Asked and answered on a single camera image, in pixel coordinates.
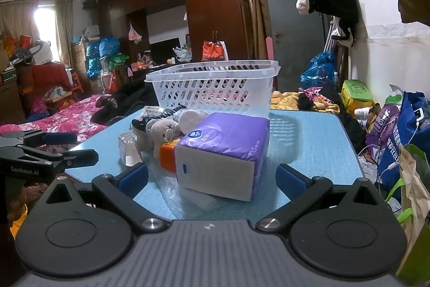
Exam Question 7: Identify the pink white hanging bag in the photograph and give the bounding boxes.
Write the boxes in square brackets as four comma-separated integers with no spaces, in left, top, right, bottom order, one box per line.
[128,24,142,44]

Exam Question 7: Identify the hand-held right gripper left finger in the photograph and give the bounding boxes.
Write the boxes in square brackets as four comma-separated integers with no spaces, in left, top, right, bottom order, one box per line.
[42,163,172,234]

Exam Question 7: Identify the black clothing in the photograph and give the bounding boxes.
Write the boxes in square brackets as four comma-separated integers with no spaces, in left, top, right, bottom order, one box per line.
[91,81,159,126]

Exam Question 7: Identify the red cloth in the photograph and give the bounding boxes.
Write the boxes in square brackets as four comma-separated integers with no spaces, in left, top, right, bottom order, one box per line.
[17,62,73,93]

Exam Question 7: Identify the black television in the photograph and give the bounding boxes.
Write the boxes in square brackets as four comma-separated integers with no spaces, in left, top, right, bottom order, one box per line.
[149,37,182,64]

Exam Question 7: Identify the white plastic basket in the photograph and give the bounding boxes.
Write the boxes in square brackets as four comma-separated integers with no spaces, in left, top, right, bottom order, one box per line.
[144,60,281,119]

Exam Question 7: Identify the window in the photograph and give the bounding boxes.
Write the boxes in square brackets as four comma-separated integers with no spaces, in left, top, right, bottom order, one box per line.
[36,4,60,63]

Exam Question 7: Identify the brown wooden wardrobe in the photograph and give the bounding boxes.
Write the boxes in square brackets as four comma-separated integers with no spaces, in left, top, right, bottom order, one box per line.
[97,0,250,72]

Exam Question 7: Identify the red white plastic bag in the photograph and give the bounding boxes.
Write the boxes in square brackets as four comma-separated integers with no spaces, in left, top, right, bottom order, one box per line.
[202,40,230,62]

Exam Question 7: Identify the brown green paper bag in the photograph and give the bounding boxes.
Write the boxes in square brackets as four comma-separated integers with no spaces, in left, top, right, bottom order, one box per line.
[386,144,430,276]

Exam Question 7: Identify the purple tissue pack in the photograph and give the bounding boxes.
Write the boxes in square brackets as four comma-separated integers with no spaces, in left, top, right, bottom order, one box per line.
[175,112,271,202]

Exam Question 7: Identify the black white striped cloth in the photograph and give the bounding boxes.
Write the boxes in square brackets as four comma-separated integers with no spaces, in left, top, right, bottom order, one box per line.
[131,105,184,133]

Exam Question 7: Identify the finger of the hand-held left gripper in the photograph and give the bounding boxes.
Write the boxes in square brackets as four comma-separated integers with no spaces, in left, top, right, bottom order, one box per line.
[0,131,78,147]
[0,146,99,168]

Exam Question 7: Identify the blue shopping bag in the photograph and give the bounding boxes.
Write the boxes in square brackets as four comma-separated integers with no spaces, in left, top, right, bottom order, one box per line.
[376,90,430,203]

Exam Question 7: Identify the grey door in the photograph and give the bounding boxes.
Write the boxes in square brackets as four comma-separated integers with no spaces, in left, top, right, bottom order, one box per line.
[261,0,334,93]

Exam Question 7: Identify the clear plastic bag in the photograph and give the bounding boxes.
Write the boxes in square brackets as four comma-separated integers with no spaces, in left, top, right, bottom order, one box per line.
[117,132,219,220]

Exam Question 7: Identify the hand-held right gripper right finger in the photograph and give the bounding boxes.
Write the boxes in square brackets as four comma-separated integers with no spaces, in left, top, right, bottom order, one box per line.
[255,163,387,234]

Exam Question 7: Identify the white cable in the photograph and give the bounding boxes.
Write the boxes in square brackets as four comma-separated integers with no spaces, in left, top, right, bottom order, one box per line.
[356,126,417,175]

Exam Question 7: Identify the yellow blanket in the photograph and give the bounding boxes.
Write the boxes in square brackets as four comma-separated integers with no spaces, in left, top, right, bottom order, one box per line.
[270,91,341,113]

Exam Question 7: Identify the grey teddy bear plush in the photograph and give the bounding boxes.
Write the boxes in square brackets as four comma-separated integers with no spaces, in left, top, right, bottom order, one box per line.
[149,119,184,160]

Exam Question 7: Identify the purple printed bag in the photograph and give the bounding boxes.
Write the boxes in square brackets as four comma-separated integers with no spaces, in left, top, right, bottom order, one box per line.
[365,104,404,150]

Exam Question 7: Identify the wooden boards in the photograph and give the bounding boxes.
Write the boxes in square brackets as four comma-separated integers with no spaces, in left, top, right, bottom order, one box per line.
[238,0,270,61]

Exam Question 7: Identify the beige curtain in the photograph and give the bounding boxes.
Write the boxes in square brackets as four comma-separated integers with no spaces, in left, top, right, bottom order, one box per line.
[54,0,75,67]

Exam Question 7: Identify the blue patterned plastic bags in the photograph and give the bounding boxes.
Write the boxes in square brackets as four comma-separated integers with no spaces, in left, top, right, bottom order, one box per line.
[85,36,120,79]

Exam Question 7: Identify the orange box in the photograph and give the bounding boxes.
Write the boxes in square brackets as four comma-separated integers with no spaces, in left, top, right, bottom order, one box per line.
[158,141,178,173]

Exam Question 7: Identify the blue plastic bag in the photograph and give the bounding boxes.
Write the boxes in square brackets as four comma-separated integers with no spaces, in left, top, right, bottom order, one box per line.
[300,51,336,90]

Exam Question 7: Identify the pink floral blanket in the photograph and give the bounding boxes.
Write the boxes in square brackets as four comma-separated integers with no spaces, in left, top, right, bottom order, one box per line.
[0,94,113,144]

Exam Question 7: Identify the white polka dot bag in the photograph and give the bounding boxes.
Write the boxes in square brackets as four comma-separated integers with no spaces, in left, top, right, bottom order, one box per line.
[31,40,53,66]

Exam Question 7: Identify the printed white box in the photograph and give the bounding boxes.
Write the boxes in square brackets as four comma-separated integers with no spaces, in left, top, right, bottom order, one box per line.
[142,106,166,119]

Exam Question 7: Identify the yellow green box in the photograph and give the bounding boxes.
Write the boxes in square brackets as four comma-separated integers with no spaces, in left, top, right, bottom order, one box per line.
[341,79,374,110]

